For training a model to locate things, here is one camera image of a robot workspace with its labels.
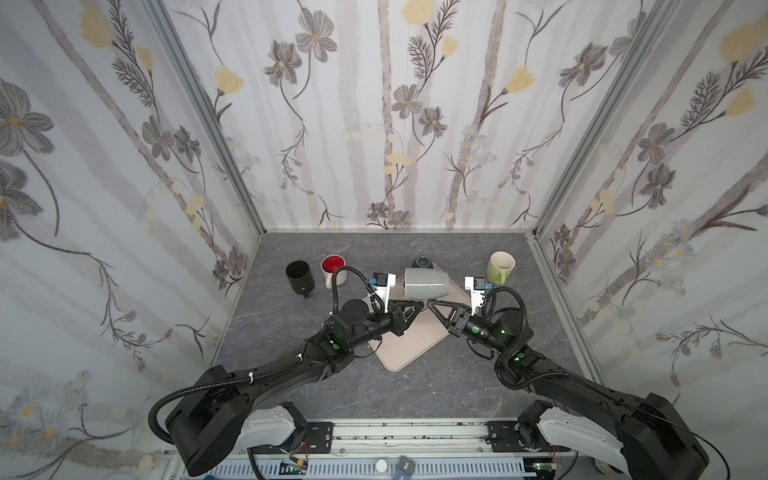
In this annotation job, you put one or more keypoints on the black mug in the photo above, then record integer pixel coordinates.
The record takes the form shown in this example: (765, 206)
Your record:
(300, 277)

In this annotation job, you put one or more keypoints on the white mug red inside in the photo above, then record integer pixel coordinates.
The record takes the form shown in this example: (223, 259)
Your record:
(329, 265)

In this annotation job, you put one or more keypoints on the grey mug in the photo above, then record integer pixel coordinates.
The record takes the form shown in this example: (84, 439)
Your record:
(422, 284)

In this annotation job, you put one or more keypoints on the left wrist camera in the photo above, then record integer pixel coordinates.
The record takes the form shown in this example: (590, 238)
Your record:
(382, 285)

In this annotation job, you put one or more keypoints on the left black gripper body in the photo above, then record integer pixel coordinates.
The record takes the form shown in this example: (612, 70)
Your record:
(396, 318)

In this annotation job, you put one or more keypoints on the light green mug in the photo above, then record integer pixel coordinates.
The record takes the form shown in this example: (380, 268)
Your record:
(499, 268)

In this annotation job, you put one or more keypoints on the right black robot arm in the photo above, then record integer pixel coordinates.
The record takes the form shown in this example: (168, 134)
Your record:
(644, 438)

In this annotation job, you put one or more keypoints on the dark green mug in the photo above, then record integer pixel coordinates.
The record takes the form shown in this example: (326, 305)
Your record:
(422, 262)

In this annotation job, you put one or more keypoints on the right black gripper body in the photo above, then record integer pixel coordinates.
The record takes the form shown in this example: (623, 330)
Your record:
(457, 322)

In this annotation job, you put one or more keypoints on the beige plastic tray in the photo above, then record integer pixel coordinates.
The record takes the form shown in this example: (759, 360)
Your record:
(425, 332)

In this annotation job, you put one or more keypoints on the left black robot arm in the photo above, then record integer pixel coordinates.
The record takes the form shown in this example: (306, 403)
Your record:
(204, 421)

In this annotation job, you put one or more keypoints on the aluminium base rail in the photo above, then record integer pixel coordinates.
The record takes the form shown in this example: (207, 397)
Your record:
(454, 448)

